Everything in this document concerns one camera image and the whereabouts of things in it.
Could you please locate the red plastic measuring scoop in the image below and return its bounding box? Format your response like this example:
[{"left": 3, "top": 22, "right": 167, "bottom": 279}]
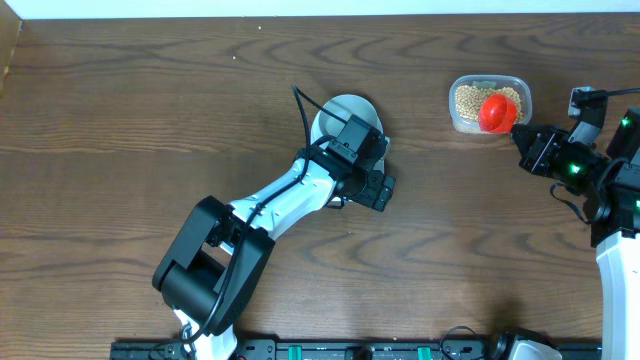
[{"left": 478, "top": 94, "right": 518, "bottom": 134}]

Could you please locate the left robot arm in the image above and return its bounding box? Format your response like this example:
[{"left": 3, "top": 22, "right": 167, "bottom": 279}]
[{"left": 152, "top": 146, "right": 396, "bottom": 359}]

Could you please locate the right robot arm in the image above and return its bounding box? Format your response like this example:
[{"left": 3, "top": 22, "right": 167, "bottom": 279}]
[{"left": 511, "top": 107, "right": 639, "bottom": 359}]

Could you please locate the white digital kitchen scale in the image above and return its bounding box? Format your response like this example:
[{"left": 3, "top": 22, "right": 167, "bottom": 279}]
[{"left": 309, "top": 119, "right": 392, "bottom": 176}]

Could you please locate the grey round bowl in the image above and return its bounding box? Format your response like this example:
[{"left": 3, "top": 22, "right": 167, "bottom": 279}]
[{"left": 310, "top": 94, "right": 384, "bottom": 142}]

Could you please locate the pile of soybeans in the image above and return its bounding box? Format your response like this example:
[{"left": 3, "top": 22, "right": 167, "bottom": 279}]
[{"left": 454, "top": 85, "right": 524, "bottom": 122}]

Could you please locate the clear plastic bean container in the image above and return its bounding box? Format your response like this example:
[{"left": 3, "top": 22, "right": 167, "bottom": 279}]
[{"left": 449, "top": 75, "right": 533, "bottom": 134}]

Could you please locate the left black cable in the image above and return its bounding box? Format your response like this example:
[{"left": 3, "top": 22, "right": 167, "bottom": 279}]
[{"left": 149, "top": 83, "right": 351, "bottom": 359}]

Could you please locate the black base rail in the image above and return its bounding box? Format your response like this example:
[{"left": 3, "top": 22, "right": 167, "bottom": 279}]
[{"left": 109, "top": 337, "right": 601, "bottom": 360}]

